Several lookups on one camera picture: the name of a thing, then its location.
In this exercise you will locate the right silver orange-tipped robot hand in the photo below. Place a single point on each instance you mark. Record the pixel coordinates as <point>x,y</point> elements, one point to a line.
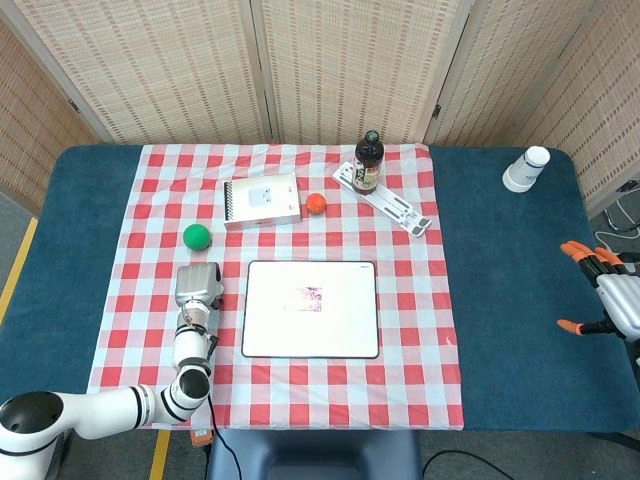
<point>620,300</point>

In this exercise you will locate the left silver black-fingered robot hand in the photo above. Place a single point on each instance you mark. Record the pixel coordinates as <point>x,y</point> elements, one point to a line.
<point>197,282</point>

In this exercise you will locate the pink patterned small packet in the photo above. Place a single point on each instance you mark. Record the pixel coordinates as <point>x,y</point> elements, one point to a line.
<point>309,299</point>

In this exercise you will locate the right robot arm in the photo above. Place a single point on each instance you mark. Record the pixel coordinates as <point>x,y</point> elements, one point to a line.
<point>638,357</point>

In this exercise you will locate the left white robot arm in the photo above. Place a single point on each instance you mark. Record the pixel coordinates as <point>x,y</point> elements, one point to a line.
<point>190,350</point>

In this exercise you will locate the green ball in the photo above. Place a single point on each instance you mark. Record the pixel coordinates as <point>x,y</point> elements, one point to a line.
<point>196,237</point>

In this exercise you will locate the white earbuds box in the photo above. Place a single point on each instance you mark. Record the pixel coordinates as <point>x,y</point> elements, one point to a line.
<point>262,201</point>

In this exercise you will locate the dark blue table cover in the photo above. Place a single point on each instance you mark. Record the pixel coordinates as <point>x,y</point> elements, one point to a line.
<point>515,310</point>

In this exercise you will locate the white black-edged rectangular mat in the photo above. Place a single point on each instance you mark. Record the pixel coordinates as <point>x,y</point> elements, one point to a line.
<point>310,330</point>

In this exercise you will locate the orange ball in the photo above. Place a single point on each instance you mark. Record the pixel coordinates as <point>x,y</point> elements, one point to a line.
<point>316,203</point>

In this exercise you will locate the orange box under table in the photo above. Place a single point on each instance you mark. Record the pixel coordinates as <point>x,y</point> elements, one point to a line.
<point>200,437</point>

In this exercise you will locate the dark drink bottle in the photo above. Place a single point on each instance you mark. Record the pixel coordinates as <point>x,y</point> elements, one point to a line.
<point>368,165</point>

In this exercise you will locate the dark blue chair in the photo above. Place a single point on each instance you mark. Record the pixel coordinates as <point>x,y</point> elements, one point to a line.
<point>315,455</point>

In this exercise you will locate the red white checked tablecloth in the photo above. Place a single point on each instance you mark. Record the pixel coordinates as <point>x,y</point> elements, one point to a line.
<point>410,300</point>

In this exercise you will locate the white folding stand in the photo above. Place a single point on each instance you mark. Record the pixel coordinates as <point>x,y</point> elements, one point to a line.
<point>395,206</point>

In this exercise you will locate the woven folding screen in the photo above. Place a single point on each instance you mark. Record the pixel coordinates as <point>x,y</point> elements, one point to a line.
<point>170,65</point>

